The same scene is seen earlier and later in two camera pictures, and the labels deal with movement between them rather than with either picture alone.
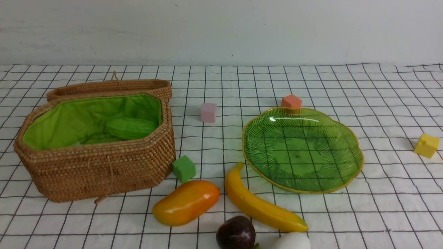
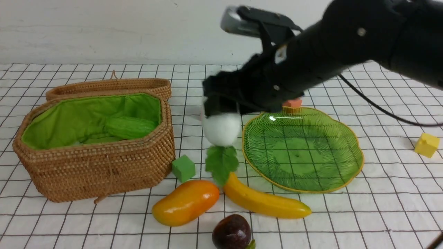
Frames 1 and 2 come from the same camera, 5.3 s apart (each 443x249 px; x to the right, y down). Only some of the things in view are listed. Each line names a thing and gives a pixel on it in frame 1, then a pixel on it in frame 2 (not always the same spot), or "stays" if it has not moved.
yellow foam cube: x=426 y=145 stays
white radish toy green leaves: x=292 y=240 -> x=220 y=131
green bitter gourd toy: x=129 y=128 stays
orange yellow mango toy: x=186 y=202 stays
